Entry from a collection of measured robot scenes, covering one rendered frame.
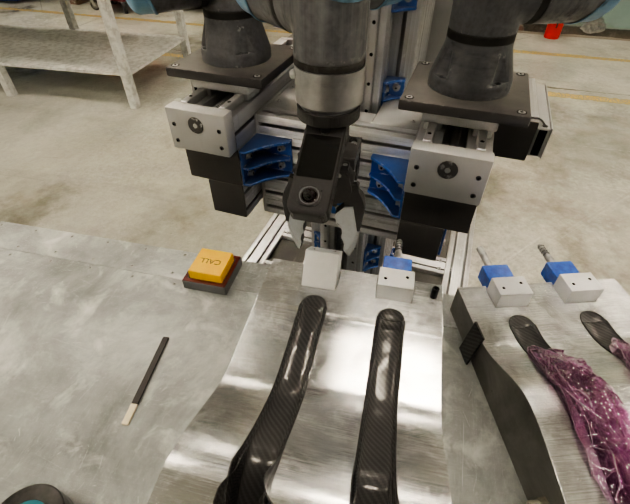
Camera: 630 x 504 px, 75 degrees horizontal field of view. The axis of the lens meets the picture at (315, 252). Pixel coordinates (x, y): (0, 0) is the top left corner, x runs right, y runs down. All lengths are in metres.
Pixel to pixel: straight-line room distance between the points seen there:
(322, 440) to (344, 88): 0.36
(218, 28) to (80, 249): 0.51
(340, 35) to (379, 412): 0.40
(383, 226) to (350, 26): 0.64
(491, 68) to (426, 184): 0.22
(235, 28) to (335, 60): 0.53
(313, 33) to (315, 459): 0.40
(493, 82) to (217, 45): 0.54
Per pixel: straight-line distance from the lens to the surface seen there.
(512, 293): 0.67
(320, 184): 0.44
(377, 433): 0.49
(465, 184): 0.76
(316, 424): 0.47
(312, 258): 0.59
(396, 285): 0.58
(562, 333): 0.69
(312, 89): 0.44
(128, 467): 0.61
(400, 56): 1.04
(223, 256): 0.74
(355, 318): 0.57
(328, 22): 0.42
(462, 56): 0.82
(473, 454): 0.60
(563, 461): 0.54
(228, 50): 0.94
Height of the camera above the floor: 1.33
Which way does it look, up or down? 43 degrees down
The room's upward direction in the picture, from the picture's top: straight up
